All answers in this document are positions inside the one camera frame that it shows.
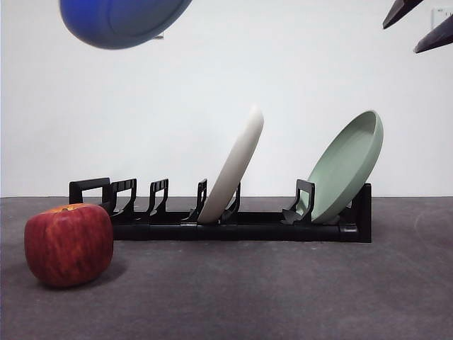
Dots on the green plate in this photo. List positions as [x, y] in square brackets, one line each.
[341, 170]

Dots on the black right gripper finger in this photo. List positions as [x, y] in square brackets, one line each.
[437, 37]
[400, 12]

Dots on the blue plate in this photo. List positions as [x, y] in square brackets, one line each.
[117, 21]

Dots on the black plate rack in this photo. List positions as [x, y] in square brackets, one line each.
[247, 233]

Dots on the red apple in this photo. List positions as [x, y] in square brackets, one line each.
[69, 248]

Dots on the white plate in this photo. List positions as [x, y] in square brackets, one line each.
[235, 159]

